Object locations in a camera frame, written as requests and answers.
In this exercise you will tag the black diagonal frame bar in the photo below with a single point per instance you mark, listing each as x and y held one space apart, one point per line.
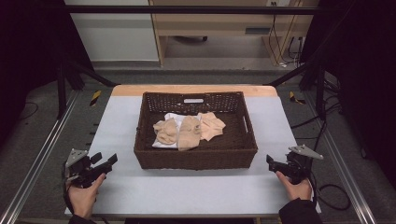
93 74
289 74

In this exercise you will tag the aluminium rail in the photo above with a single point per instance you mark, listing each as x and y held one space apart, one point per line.
345 171
37 155

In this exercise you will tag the person's right hand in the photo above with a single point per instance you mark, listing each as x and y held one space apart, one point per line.
297 189

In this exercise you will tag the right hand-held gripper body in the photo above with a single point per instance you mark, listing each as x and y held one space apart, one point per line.
297 165

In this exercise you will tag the white cloth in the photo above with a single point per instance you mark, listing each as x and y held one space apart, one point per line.
174 117

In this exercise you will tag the black curtain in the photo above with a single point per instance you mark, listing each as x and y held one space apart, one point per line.
361 77
28 46

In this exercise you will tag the light wooden desk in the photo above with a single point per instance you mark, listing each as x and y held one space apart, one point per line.
218 23

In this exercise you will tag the black upright stand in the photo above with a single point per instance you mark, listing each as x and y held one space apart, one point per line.
320 93
62 90

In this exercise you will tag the person's left hand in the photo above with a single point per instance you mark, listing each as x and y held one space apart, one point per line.
83 199

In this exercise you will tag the white cabinet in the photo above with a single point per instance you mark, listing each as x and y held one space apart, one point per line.
118 37

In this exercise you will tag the yellow black tape marker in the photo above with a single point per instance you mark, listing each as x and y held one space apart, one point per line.
294 98
95 97

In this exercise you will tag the black horizontal frame bar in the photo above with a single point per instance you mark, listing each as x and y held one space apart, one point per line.
186 9

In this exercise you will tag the beige sock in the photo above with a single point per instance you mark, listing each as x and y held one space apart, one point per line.
166 130
212 126
189 133

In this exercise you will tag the brown wicker basket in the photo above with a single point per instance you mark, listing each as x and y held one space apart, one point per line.
193 158

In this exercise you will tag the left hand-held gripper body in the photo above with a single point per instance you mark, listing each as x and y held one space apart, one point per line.
81 169

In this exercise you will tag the wooden table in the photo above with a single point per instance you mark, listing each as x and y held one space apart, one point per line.
130 90

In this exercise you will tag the pale grey table mat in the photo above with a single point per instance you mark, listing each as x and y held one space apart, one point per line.
193 193

